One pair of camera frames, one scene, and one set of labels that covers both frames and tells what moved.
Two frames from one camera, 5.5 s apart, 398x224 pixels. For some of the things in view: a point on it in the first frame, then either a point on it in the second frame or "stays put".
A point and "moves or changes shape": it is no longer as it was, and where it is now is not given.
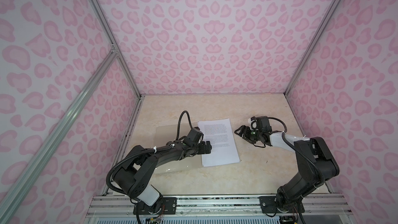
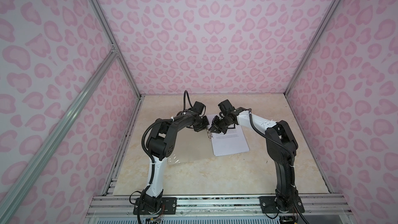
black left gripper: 203,148 → 204,117
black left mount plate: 165,206 stays put
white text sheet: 219,134 moves or changes shape
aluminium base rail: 111,207 stays put
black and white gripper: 194,137 → 198,107
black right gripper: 243,128 → 215,126
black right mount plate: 268,205 stays put
